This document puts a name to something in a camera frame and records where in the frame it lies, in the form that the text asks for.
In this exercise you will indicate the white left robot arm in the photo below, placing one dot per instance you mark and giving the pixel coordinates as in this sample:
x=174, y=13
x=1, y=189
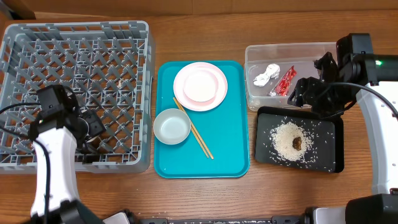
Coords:
x=59, y=129

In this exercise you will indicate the white napkin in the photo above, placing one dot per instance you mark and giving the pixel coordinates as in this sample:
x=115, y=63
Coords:
x=272, y=72

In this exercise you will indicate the wooden chopstick right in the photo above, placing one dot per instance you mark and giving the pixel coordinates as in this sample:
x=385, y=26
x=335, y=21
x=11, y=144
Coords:
x=206, y=147

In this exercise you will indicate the red snack wrapper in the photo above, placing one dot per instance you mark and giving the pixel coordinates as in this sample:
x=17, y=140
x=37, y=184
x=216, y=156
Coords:
x=282, y=88

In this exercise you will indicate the grey dish rack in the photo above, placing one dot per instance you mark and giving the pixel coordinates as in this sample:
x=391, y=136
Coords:
x=108, y=65

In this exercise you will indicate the white rice pile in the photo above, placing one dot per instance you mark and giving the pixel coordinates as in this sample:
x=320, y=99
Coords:
x=282, y=137

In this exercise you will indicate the clear plastic bin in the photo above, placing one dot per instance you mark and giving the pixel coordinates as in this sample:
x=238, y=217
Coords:
x=299, y=56

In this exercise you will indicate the wooden chopstick left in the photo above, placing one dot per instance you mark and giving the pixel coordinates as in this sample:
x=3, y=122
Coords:
x=192, y=128

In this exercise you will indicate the wooden chopstick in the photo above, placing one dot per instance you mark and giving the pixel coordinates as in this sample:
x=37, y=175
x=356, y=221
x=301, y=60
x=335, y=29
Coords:
x=206, y=147
x=192, y=128

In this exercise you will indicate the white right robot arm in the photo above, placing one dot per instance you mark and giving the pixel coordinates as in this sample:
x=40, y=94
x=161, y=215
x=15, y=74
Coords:
x=378, y=103

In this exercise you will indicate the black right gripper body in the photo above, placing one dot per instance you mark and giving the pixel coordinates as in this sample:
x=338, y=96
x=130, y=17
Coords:
x=329, y=101

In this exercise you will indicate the small pink bowl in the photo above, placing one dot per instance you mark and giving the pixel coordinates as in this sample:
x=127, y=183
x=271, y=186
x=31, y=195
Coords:
x=200, y=85

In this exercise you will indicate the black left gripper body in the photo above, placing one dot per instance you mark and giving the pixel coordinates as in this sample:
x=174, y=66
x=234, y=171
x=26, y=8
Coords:
x=90, y=149

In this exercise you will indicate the brown food lump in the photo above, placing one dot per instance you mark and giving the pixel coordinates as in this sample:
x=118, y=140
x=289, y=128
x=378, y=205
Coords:
x=297, y=143

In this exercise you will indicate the black tray bin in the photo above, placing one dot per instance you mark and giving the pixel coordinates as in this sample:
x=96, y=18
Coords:
x=327, y=154

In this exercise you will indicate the large white plate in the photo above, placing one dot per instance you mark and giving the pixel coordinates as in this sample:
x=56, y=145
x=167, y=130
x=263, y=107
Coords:
x=197, y=106

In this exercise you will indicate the teal serving tray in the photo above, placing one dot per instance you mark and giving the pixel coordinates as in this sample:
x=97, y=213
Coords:
x=224, y=130

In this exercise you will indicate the grey bowl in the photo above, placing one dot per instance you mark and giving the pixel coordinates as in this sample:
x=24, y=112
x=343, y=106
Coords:
x=172, y=126

